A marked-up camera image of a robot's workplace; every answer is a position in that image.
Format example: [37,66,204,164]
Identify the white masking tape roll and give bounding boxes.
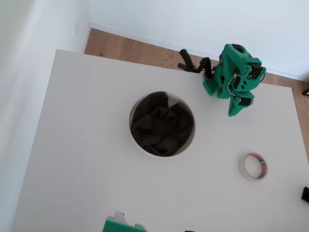
[239,152,269,183]

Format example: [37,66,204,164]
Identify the white bowl with black cloth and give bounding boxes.
[127,90,197,159]

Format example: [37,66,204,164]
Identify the black table clamp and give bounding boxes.
[178,49,197,73]
[195,57,216,81]

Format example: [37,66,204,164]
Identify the black cloth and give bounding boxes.
[130,91,196,157]

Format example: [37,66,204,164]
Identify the white baseboard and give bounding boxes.
[88,22,309,82]

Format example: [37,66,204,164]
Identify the white printed part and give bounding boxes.
[113,210,128,227]

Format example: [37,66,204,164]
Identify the green printed robot part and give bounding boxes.
[103,216,148,232]

